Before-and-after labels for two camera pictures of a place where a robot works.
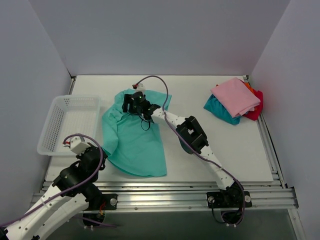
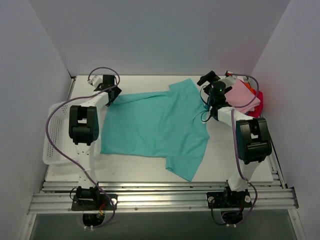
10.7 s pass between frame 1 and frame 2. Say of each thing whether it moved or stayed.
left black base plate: stayed
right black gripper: moved
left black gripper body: moved
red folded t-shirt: stayed
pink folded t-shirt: stayed
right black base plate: stayed
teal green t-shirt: moved
